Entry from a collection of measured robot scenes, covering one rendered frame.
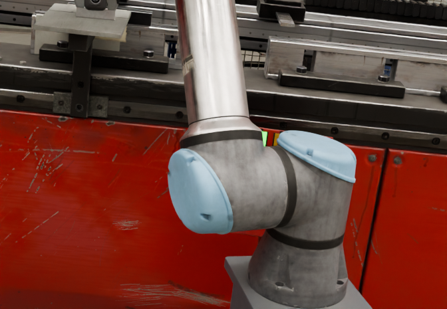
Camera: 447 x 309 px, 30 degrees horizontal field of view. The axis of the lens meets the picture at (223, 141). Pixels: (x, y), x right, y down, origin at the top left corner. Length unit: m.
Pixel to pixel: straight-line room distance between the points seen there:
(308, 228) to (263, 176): 0.12
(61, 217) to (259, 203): 0.99
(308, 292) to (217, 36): 0.38
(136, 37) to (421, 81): 0.70
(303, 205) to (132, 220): 0.93
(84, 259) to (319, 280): 0.97
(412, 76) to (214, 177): 1.08
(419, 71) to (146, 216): 0.75
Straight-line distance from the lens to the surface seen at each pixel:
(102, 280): 2.10
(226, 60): 1.15
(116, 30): 1.78
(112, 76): 1.91
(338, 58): 2.04
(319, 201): 1.16
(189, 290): 2.11
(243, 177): 1.10
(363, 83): 2.01
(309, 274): 1.21
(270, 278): 1.22
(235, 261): 1.32
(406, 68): 2.08
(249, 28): 2.26
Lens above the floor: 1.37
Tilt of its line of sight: 19 degrees down
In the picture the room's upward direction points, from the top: 7 degrees clockwise
